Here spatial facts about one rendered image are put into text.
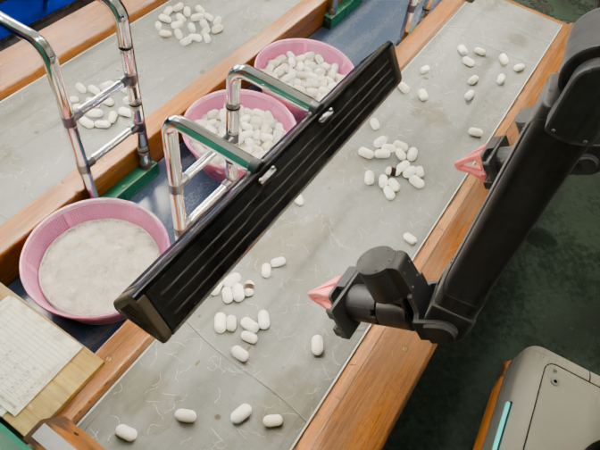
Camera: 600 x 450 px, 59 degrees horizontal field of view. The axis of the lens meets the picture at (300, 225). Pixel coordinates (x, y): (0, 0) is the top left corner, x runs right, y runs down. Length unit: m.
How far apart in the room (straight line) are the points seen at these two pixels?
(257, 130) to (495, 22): 0.92
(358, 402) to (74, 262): 0.59
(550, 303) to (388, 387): 1.31
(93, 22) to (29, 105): 0.32
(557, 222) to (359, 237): 1.44
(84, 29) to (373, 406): 1.17
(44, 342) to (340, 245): 0.57
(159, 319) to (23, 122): 0.83
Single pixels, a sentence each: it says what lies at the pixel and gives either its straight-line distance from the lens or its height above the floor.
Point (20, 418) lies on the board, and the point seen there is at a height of 0.78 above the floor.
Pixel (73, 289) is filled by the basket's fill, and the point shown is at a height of 0.73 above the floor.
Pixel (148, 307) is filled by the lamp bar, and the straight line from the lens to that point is 0.61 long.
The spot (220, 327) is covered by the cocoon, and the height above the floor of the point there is 0.76.
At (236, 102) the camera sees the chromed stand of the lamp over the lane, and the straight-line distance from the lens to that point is 0.90.
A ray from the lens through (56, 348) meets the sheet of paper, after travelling 0.97.
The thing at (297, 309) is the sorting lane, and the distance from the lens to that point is 1.02.
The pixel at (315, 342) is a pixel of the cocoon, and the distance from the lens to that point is 0.97.
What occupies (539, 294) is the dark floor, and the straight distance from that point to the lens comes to 2.19.
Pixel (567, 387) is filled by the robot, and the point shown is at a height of 0.28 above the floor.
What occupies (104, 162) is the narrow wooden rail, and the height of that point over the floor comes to 0.76.
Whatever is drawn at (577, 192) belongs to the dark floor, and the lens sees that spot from 2.63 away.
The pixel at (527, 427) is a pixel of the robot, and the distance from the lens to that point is 1.60.
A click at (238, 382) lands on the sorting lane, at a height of 0.74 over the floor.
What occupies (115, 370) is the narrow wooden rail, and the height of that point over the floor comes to 0.76.
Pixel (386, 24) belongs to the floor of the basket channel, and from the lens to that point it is 1.86.
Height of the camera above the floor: 1.64
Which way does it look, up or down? 53 degrees down
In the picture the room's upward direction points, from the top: 11 degrees clockwise
